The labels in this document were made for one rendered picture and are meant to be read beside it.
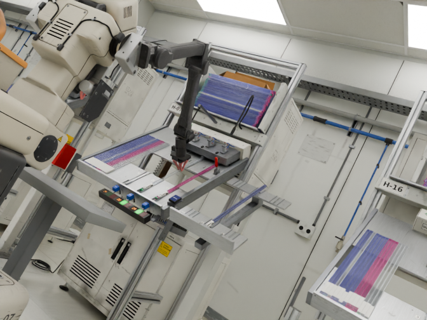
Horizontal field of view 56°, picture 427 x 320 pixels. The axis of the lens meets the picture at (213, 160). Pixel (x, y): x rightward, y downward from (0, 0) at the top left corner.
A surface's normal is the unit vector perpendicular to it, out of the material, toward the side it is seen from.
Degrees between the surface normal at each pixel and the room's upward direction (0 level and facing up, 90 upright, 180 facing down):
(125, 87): 90
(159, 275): 90
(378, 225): 44
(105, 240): 90
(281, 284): 90
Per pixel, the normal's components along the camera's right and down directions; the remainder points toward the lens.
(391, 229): 0.04, -0.87
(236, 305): -0.42, -0.36
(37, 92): -0.15, -0.39
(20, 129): 0.85, 0.41
